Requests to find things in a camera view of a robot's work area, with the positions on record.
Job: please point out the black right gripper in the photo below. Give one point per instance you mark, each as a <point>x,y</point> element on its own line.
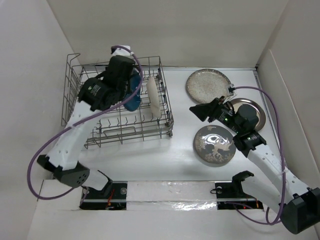
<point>203,110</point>

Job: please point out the cream divided plate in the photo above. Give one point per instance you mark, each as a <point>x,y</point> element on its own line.
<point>153,97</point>

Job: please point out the blue shell shaped dish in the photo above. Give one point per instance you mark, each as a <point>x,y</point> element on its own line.
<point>134,103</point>

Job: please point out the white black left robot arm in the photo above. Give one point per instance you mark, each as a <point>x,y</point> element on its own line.
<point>96,95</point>

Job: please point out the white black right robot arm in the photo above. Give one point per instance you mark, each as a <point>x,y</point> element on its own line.
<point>296,204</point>

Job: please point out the speckled beige round plate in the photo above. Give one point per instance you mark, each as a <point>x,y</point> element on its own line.
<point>206,84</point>

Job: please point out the silver metal plate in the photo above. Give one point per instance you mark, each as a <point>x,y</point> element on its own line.
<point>238,102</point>

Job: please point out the grey tree pattern plate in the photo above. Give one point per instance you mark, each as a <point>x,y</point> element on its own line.
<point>214,145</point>

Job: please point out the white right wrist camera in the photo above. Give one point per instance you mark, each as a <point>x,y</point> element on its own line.
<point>231,93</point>

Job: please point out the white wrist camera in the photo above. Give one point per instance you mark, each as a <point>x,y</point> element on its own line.
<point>231,93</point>
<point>121,50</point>

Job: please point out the grey wire dish rack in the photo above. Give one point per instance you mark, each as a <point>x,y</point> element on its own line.
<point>120,125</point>

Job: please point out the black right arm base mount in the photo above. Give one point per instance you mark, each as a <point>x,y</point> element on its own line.
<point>230,194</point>

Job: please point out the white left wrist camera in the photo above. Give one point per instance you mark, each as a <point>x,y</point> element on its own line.
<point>121,50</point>

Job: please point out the silver metal rail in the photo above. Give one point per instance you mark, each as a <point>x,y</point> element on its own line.
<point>170,200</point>

